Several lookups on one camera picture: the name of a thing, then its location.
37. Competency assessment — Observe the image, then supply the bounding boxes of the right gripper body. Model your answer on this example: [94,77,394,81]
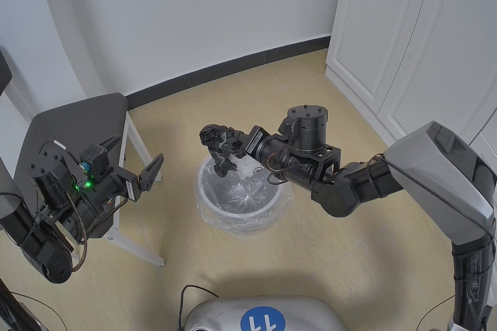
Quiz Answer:
[244,125,292,169]

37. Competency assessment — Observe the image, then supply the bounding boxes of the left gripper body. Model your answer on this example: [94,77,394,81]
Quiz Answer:
[89,165,141,215]

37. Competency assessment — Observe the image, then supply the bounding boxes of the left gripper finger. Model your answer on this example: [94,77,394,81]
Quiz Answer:
[137,153,165,193]
[99,134,122,158]

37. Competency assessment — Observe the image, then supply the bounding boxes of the white plastic wrapper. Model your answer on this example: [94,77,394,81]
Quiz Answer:
[229,155,261,178]

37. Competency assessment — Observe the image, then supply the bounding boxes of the black plastic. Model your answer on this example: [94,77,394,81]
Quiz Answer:
[199,124,243,178]

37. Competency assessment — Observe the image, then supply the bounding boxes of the clear plastic bag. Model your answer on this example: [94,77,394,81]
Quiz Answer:
[196,157,293,238]

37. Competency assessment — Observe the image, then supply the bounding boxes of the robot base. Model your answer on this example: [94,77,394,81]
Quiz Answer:
[182,296,350,331]

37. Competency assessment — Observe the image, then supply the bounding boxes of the white trash bin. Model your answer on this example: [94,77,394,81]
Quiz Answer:
[196,158,286,233]

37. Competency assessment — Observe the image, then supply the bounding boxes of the grey seat white chair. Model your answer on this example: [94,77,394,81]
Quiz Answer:
[0,48,165,267]

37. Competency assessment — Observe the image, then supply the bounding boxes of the white wardrobe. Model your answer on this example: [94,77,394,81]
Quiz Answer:
[325,0,497,183]

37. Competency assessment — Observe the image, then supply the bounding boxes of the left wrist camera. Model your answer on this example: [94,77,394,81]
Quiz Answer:
[79,143,110,183]

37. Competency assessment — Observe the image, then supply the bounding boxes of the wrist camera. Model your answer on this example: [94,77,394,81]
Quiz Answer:
[79,143,110,183]
[277,117,296,140]

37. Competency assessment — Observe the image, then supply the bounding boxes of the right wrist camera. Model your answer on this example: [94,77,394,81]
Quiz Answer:
[277,117,296,140]

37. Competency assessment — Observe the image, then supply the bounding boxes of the black cable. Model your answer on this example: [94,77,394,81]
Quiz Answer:
[178,284,221,329]

